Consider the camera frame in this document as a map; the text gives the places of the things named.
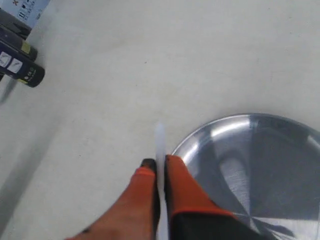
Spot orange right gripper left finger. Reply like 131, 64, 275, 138
71, 158, 159, 240

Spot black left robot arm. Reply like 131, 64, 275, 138
0, 9, 45, 88

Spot round stainless steel plate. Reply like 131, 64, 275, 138
173, 113, 320, 240

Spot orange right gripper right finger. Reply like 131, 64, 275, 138
164, 155, 266, 240

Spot white label sheet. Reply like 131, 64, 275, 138
0, 0, 50, 28

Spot translucent white plastic straw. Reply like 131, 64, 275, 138
155, 122, 169, 240

